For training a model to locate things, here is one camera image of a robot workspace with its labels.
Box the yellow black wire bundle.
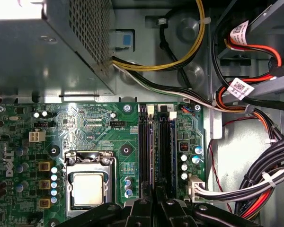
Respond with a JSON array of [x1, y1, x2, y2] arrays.
[[111, 0, 206, 71]]

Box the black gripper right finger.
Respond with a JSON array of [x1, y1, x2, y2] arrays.
[[155, 185, 265, 227]]

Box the grey metal drive cage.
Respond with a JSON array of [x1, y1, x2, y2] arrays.
[[212, 0, 284, 105]]

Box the metal CPU socket cover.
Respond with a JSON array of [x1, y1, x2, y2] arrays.
[[63, 151, 116, 212]]

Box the orange flat wire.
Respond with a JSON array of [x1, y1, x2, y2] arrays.
[[240, 189, 272, 222]]

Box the orange black power wires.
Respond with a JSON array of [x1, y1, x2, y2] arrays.
[[214, 82, 284, 144]]

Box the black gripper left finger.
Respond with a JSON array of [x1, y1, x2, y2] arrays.
[[53, 181, 155, 227]]

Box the silver CPU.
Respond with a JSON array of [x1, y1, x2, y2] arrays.
[[72, 172, 105, 207]]

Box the black PC case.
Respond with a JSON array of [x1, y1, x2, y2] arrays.
[[0, 0, 284, 227]]

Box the grey power supply unit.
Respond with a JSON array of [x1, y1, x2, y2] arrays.
[[0, 0, 117, 97]]

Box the white four-pin power socket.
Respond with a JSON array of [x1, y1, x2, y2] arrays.
[[28, 129, 47, 143]]

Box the green motherboard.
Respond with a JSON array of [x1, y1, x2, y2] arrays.
[[0, 101, 207, 227]]

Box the white barcode label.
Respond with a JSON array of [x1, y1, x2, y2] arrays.
[[230, 20, 249, 47], [226, 78, 255, 101]]

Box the white black wire bundle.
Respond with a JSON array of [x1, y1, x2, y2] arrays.
[[112, 63, 254, 114]]

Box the blue plastic clip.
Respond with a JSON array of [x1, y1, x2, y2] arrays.
[[109, 29, 136, 51]]

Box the red orange yellow wires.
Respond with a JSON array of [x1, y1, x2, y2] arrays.
[[223, 36, 284, 71]]

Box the RAM slot black latches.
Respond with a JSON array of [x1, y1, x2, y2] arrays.
[[138, 104, 148, 190]]

